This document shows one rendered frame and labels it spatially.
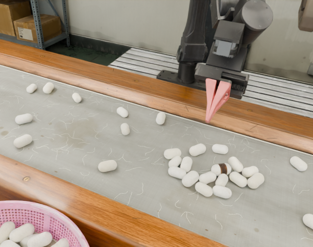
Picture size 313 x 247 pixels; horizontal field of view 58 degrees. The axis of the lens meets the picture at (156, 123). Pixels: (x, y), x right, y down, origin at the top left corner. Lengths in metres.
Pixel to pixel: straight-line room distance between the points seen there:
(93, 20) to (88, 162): 2.54
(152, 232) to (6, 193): 0.24
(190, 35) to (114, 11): 2.02
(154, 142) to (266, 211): 0.25
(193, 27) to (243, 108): 0.31
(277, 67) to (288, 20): 0.39
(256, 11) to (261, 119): 0.25
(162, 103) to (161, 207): 0.30
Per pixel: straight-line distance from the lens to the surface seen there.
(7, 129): 0.67
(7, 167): 0.54
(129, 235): 0.41
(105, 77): 0.78
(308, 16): 0.31
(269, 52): 2.60
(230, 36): 0.50
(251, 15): 0.54
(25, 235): 0.47
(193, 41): 0.90
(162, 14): 2.68
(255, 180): 0.53
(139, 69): 1.06
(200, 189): 0.49
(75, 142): 0.60
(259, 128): 0.67
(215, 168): 0.53
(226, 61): 0.56
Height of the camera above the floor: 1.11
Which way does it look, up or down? 35 degrees down
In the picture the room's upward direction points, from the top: 5 degrees clockwise
